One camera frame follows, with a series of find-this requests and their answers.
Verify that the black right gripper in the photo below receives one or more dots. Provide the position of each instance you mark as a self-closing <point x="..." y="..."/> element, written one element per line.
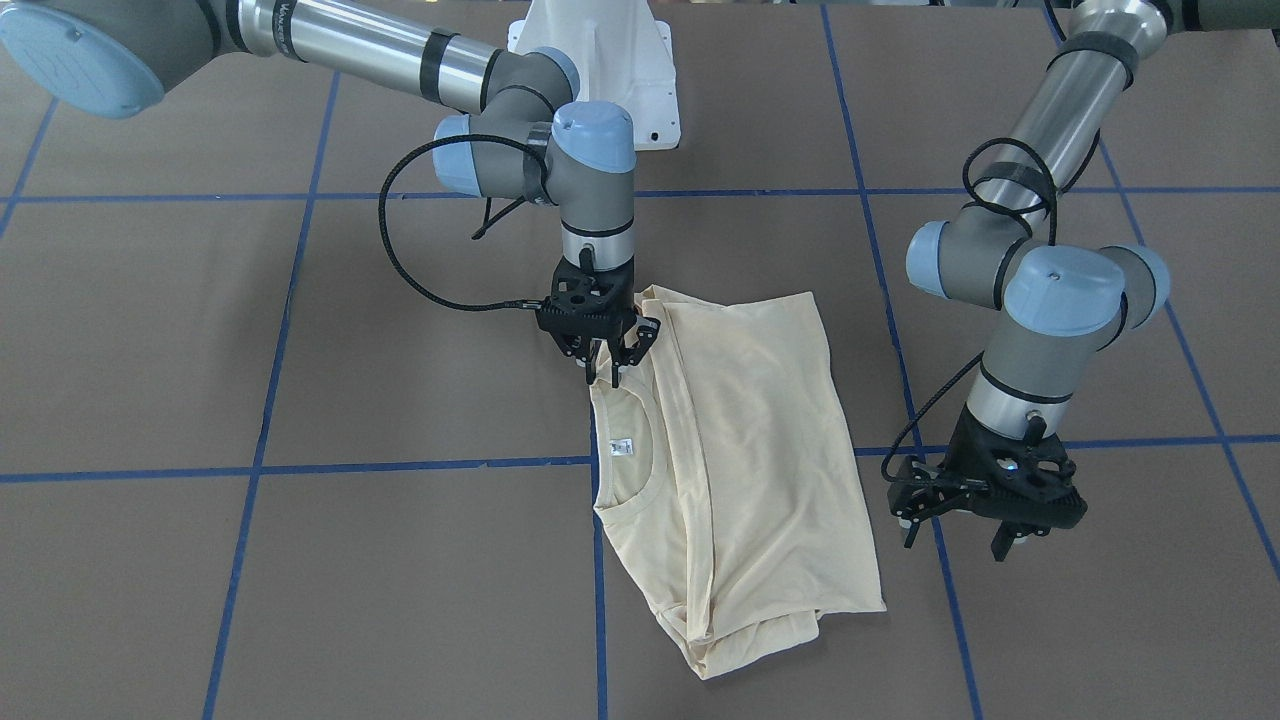
<point x="641" y="336"/>

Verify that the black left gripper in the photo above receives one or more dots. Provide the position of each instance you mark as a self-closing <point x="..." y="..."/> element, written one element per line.
<point x="967" y="443"/>

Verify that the cream long-sleeve printed shirt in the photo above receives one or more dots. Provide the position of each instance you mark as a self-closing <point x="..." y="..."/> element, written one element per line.
<point x="728" y="483"/>

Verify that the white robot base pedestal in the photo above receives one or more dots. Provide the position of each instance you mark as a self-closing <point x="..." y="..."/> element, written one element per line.
<point x="623" y="53"/>

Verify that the brown table cover mat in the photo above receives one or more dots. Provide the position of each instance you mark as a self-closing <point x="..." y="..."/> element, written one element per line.
<point x="248" y="473"/>

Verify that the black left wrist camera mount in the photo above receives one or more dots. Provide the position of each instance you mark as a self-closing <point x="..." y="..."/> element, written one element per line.
<point x="920" y="491"/>

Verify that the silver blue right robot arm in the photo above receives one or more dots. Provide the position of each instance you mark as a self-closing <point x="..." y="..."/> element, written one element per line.
<point x="518" y="131"/>

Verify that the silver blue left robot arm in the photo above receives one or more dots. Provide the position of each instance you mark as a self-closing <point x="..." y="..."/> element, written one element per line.
<point x="1059" y="304"/>

